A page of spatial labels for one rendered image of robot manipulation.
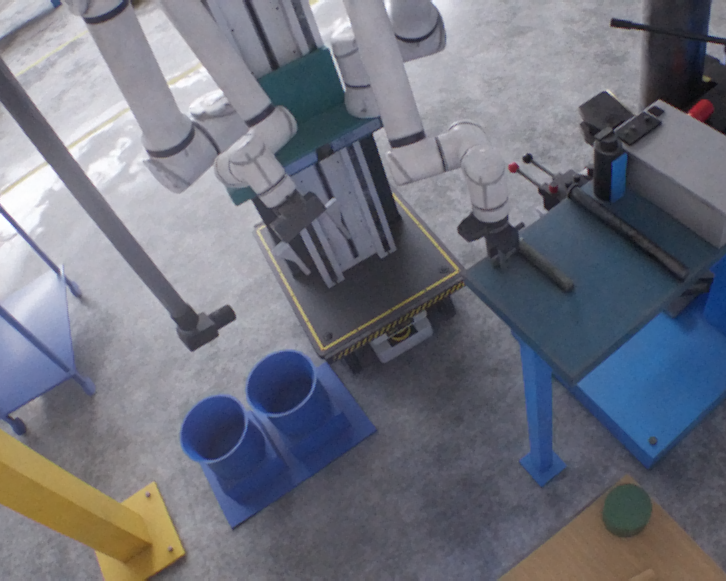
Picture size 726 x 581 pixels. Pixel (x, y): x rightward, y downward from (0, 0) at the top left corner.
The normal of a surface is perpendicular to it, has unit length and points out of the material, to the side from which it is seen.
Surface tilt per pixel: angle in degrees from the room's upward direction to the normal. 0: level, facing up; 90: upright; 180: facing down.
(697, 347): 0
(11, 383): 0
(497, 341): 0
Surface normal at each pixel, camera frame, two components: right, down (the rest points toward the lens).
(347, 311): -0.25, -0.61
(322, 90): 0.44, 0.62
